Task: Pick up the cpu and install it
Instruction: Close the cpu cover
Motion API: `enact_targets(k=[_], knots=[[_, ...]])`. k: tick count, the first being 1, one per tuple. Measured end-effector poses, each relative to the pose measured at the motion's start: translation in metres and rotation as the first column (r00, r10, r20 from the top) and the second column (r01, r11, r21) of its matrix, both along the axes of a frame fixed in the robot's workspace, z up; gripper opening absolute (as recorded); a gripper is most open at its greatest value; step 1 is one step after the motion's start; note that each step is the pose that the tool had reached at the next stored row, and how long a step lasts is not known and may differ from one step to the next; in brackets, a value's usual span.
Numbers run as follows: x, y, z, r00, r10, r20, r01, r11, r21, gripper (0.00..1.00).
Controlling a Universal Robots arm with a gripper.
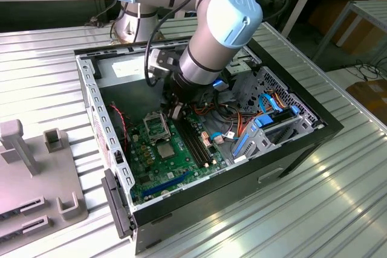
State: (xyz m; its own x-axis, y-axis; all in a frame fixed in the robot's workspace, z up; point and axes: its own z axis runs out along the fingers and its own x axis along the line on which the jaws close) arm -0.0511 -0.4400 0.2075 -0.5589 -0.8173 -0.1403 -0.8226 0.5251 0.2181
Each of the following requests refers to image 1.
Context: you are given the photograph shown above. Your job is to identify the silver CPU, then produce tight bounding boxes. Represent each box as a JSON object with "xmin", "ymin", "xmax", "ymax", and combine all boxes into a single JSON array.
[{"xmin": 156, "ymin": 142, "xmax": 177, "ymax": 160}]

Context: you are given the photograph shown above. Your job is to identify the black RAM slot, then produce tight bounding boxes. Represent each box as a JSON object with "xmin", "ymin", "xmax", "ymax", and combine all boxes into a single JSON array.
[
  {"xmin": 183, "ymin": 116, "xmax": 214, "ymax": 165},
  {"xmin": 175, "ymin": 118, "xmax": 207, "ymax": 168}
]

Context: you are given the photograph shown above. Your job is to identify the grey power supply unit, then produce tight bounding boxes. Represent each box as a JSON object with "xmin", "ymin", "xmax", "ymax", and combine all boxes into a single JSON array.
[{"xmin": 94, "ymin": 51, "xmax": 166, "ymax": 123}]

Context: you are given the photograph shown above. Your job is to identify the grey optical drive cage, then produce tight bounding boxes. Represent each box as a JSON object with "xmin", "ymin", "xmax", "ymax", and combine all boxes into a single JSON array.
[{"xmin": 196, "ymin": 47, "xmax": 262, "ymax": 105}]

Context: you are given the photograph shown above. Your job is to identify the green motherboard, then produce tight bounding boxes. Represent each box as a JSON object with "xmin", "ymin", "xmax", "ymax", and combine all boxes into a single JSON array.
[{"xmin": 125, "ymin": 111, "xmax": 230, "ymax": 208}]

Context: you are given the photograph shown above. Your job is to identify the blue disk carrier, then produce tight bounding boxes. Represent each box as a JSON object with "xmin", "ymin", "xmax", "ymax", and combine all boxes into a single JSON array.
[{"xmin": 253, "ymin": 104, "xmax": 301, "ymax": 129}]

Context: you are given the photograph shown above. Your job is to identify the blue expansion slot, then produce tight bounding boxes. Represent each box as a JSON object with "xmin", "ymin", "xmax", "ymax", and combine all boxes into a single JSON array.
[{"xmin": 141, "ymin": 170, "xmax": 191, "ymax": 198}]

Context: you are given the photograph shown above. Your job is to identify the black open PC case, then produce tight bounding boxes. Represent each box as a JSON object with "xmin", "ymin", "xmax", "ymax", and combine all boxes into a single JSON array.
[{"xmin": 73, "ymin": 30, "xmax": 345, "ymax": 255}]

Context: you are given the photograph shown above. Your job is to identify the black plastic case latch strip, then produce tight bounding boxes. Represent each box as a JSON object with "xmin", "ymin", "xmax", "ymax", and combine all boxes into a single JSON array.
[{"xmin": 100, "ymin": 168, "xmax": 134, "ymax": 239}]

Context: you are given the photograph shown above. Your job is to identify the perforated grey disk bay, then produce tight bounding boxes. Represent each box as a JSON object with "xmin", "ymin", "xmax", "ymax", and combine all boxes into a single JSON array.
[{"xmin": 231, "ymin": 65, "xmax": 327, "ymax": 162}]

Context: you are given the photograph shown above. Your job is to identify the grey parts rack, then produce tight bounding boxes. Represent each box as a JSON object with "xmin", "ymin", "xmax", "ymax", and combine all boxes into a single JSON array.
[{"xmin": 0, "ymin": 119, "xmax": 89, "ymax": 240}]

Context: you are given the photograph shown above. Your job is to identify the brown cardboard box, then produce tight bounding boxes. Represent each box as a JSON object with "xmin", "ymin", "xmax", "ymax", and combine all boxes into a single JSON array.
[
  {"xmin": 308, "ymin": 0, "xmax": 383, "ymax": 56},
  {"xmin": 346, "ymin": 79, "xmax": 387, "ymax": 126}
]

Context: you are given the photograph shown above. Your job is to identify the white plug blue wire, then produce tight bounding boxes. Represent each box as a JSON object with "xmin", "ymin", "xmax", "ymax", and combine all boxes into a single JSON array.
[{"xmin": 209, "ymin": 130, "xmax": 236, "ymax": 146}]

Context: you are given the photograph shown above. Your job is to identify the red black fan wire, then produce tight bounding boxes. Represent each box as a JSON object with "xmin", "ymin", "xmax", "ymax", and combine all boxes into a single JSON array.
[{"xmin": 108, "ymin": 103, "xmax": 134, "ymax": 153}]

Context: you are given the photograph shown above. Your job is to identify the orange yellow wire bundle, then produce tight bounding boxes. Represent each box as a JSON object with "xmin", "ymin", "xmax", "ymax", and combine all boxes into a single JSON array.
[{"xmin": 189, "ymin": 97, "xmax": 264, "ymax": 138}]

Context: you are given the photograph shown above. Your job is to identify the blue carrier rail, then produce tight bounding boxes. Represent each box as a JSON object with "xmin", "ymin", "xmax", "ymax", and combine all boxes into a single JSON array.
[{"xmin": 231, "ymin": 134, "xmax": 249, "ymax": 158}]

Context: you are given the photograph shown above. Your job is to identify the blue data wire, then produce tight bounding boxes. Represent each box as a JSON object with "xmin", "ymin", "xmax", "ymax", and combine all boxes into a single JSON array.
[{"xmin": 258, "ymin": 92, "xmax": 287, "ymax": 117}]

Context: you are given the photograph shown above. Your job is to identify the orange yellow disk wires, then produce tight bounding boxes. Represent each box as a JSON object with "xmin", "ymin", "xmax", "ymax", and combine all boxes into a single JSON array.
[{"xmin": 270, "ymin": 89, "xmax": 291, "ymax": 110}]

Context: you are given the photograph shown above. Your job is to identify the grey metal frame table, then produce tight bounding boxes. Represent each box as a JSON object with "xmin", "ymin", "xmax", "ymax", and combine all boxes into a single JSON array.
[{"xmin": 313, "ymin": 0, "xmax": 387, "ymax": 68}]

